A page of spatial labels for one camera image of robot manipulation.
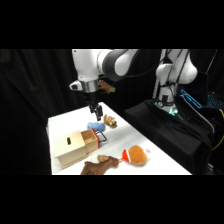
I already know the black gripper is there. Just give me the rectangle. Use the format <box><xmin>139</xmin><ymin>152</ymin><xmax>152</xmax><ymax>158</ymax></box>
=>
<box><xmin>83</xmin><ymin>91</ymin><xmax>103</xmax><ymax>122</ymax></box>

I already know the wooden drawer red front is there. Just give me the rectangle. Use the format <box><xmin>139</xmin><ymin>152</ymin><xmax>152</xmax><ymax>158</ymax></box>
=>
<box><xmin>80</xmin><ymin>128</ymin><xmax>109</xmax><ymax>155</ymax></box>

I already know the blue fluffy cloth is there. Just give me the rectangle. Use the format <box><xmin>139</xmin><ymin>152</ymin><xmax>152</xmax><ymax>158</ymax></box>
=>
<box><xmin>86</xmin><ymin>121</ymin><xmax>107</xmax><ymax>133</ymax></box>

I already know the small tan plush toy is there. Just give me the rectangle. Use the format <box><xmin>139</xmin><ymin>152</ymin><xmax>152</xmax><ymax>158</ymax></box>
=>
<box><xmin>103</xmin><ymin>114</ymin><xmax>119</xmax><ymax>129</ymax></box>

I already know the tan object behind wrist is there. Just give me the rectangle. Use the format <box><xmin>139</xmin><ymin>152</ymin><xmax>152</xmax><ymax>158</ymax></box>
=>
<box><xmin>98</xmin><ymin>79</ymin><xmax>117</xmax><ymax>95</ymax></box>

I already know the light wooden box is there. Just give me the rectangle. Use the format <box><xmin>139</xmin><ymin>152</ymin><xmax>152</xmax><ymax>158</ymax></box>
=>
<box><xmin>53</xmin><ymin>129</ymin><xmax>91</xmax><ymax>170</ymax></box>

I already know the dark brown plush dog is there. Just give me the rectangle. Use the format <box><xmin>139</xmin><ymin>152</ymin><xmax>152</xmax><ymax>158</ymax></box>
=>
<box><xmin>80</xmin><ymin>154</ymin><xmax>121</xmax><ymax>176</ymax></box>

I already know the orange plush drumstick toy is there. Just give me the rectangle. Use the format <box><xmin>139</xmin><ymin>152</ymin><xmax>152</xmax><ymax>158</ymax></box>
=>
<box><xmin>120</xmin><ymin>144</ymin><xmax>149</xmax><ymax>167</ymax></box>

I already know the black curtain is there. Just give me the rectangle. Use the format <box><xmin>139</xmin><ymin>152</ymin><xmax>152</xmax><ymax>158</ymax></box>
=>
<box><xmin>0</xmin><ymin>49</ymin><xmax>224</xmax><ymax>176</ymax></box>

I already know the black covered robot stand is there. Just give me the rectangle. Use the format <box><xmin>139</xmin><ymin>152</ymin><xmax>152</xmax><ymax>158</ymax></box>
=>
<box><xmin>123</xmin><ymin>98</ymin><xmax>215</xmax><ymax>176</ymax></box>

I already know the blue lit laptop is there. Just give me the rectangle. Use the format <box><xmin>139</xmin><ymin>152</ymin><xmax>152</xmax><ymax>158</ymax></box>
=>
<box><xmin>180</xmin><ymin>87</ymin><xmax>224</xmax><ymax>110</ymax></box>

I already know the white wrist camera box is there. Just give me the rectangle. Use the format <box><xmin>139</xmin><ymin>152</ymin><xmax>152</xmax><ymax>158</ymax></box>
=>
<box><xmin>68</xmin><ymin>80</ymin><xmax>84</xmax><ymax>92</ymax></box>

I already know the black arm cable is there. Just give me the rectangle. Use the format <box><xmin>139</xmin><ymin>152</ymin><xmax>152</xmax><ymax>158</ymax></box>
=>
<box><xmin>125</xmin><ymin>56</ymin><xmax>168</xmax><ymax>80</ymax></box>

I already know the yellow cable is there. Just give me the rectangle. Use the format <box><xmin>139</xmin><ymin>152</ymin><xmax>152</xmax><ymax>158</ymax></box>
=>
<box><xmin>211</xmin><ymin>109</ymin><xmax>224</xmax><ymax>152</ymax></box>

